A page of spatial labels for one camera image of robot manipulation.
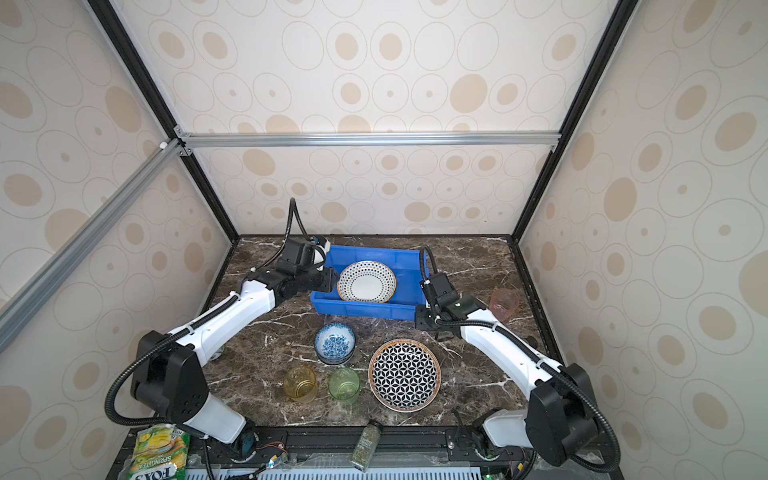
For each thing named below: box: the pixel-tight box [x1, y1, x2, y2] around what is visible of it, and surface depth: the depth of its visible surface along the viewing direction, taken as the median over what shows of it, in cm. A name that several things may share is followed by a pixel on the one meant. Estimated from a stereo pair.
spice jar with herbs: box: [351, 420, 383, 471], surface depth 72 cm
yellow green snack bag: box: [130, 424, 191, 480], surface depth 72 cm
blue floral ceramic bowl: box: [314, 323, 357, 365], surface depth 87 cm
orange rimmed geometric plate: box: [368, 338, 442, 413], surface depth 85 cm
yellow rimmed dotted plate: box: [337, 260, 397, 304], surface depth 107 cm
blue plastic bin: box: [310, 245, 423, 321], surface depth 101 cm
